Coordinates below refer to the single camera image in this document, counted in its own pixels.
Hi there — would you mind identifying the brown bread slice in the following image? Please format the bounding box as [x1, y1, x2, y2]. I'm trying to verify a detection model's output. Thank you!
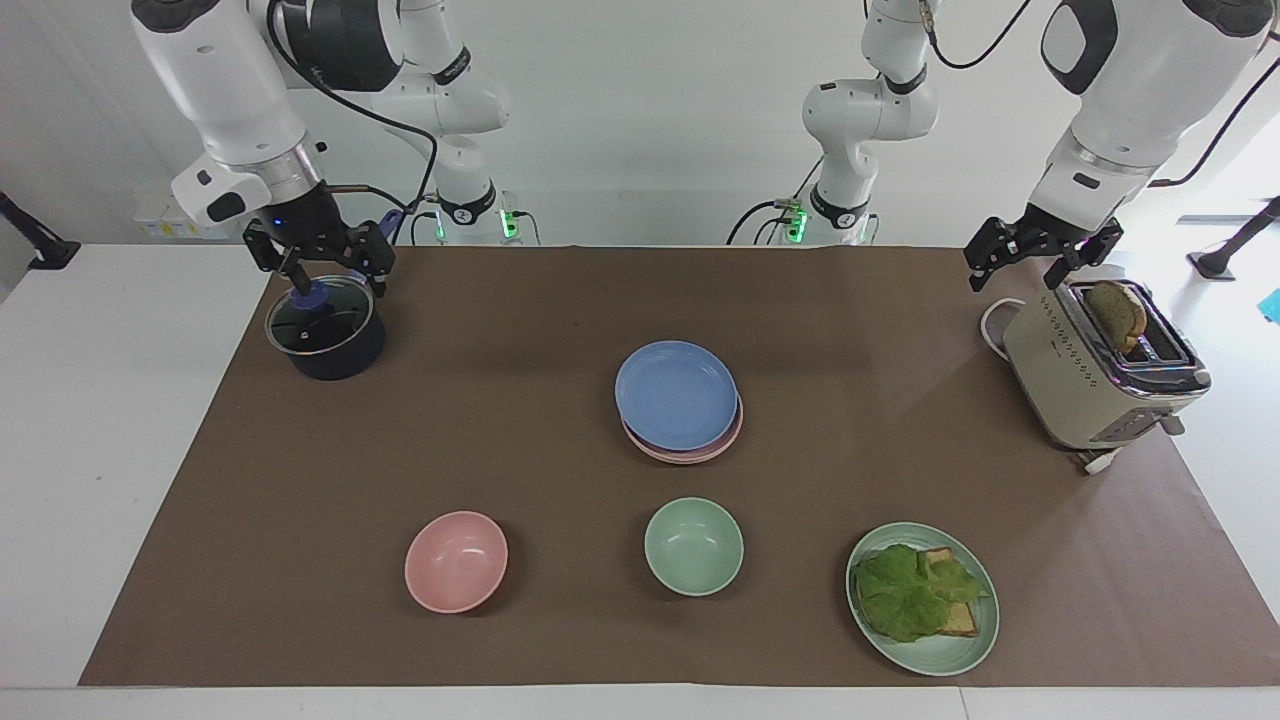
[1085, 280, 1150, 354]

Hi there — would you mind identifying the dark blue pot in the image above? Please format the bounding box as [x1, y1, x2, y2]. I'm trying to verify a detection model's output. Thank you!
[265, 275, 388, 382]

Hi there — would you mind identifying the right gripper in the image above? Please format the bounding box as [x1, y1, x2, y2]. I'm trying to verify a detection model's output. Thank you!
[243, 183, 398, 300]

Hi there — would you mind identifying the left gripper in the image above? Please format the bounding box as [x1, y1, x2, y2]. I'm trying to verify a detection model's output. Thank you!
[963, 202, 1125, 294]

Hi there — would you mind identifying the black cable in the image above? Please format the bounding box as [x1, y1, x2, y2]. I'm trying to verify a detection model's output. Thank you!
[406, 193, 447, 247]
[263, 0, 442, 217]
[1147, 58, 1280, 190]
[921, 0, 1034, 72]
[726, 155, 827, 247]

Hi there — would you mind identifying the green lettuce leaf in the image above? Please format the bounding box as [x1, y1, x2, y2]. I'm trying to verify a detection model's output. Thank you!
[854, 543, 992, 644]

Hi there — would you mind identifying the pink plate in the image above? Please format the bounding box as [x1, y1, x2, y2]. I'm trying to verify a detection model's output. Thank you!
[621, 396, 744, 461]

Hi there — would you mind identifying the green bowl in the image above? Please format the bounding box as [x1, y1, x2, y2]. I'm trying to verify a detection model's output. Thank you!
[644, 497, 745, 598]

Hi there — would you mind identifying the blue plate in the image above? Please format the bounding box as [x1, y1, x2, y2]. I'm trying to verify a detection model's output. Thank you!
[614, 340, 739, 453]

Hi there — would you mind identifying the green plate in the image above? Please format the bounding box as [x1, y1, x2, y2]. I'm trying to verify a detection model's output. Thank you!
[845, 521, 1001, 678]

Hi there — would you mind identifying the pink bowl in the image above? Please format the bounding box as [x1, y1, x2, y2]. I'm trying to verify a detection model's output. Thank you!
[404, 511, 509, 615]

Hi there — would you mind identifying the beige toaster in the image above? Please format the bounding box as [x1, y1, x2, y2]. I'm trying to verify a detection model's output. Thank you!
[1002, 279, 1214, 453]

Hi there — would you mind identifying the beige plate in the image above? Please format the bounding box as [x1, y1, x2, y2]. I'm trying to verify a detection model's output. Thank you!
[626, 428, 743, 467]

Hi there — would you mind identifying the glass pot lid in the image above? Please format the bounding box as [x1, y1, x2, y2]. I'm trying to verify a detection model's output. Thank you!
[265, 277, 377, 358]

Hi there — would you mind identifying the black stand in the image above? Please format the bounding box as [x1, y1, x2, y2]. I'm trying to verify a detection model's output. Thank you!
[0, 190, 82, 272]
[1185, 195, 1280, 282]

